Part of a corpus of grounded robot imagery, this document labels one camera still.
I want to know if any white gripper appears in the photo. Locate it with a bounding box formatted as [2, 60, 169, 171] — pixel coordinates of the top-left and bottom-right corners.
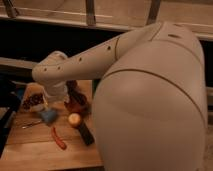
[44, 82, 67, 103]

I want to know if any yellow round fruit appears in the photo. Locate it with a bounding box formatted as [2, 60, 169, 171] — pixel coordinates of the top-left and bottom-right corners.
[68, 113, 82, 128]

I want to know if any dark purple bowl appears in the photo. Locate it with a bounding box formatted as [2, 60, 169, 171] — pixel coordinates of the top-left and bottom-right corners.
[66, 80, 78, 96]

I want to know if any bunch of dark grapes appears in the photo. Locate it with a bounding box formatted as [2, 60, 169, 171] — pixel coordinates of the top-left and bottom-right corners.
[22, 93, 44, 110]

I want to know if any red metal cup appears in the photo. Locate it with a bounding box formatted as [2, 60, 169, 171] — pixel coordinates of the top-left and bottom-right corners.
[64, 94, 89, 115]

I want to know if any wooden table board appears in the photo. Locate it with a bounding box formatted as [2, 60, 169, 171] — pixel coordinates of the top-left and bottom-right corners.
[0, 79, 104, 171]

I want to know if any metal spoon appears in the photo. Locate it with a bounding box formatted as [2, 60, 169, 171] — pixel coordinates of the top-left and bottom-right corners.
[21, 120, 43, 129]

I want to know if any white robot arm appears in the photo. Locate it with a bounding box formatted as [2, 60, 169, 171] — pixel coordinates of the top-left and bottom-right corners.
[32, 22, 208, 171]

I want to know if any black rectangular block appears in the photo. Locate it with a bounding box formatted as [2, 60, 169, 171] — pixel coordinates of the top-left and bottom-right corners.
[79, 122, 94, 146]

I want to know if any red chili pepper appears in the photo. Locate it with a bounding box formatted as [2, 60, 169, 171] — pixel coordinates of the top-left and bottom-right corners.
[51, 127, 67, 150]

